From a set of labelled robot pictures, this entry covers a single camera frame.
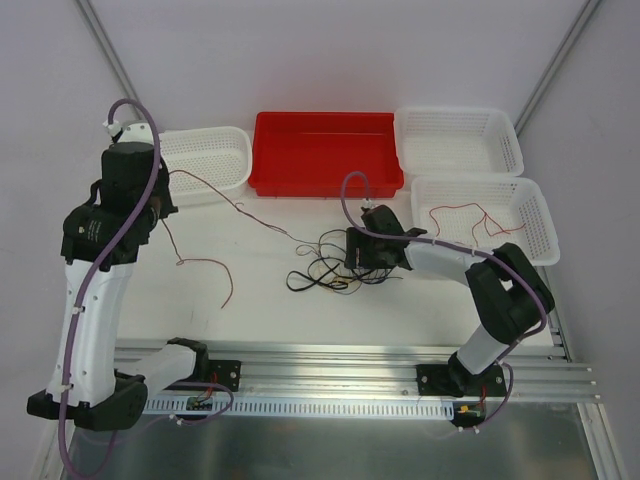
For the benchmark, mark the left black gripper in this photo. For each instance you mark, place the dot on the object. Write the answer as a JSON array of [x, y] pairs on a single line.
[[163, 201]]

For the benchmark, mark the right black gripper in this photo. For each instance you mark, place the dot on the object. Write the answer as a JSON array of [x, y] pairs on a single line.
[[357, 251]]

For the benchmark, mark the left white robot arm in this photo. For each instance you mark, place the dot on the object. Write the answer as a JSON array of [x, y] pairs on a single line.
[[100, 245]]

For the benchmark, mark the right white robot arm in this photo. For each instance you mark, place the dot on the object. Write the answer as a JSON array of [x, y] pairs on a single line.
[[510, 297]]

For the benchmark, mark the white oval perforated basket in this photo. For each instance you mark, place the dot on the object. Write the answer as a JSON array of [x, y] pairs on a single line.
[[207, 165]]

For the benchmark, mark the red plastic bin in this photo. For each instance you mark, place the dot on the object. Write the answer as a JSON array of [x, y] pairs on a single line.
[[308, 154]]

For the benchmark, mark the white near rectangular basket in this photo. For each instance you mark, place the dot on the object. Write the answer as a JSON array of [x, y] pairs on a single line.
[[485, 211]]

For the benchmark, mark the white rectangular basket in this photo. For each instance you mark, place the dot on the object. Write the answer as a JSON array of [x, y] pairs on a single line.
[[456, 139], [485, 211]]

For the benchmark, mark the white far rectangular basket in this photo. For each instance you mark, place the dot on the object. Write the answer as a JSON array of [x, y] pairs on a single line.
[[456, 139]]

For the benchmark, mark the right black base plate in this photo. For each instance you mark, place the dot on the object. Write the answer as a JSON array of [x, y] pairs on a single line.
[[435, 379]]

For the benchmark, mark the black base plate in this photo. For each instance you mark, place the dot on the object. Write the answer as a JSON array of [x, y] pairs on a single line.
[[222, 372], [435, 379]]

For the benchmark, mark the left aluminium frame post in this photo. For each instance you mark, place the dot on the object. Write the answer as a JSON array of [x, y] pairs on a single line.
[[100, 36]]

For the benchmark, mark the aluminium frame post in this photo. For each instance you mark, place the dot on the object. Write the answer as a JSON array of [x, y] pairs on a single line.
[[100, 36], [574, 33]]

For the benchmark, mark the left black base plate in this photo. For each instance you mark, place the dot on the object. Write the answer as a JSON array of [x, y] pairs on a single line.
[[222, 372]]

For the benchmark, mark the aluminium mounting rail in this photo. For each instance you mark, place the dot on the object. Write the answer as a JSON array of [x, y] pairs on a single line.
[[541, 374]]

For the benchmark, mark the white slotted cable duct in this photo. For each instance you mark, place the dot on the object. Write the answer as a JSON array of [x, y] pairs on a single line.
[[304, 408]]

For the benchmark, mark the right aluminium frame post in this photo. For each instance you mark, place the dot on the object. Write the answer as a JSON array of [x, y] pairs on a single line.
[[574, 33]]

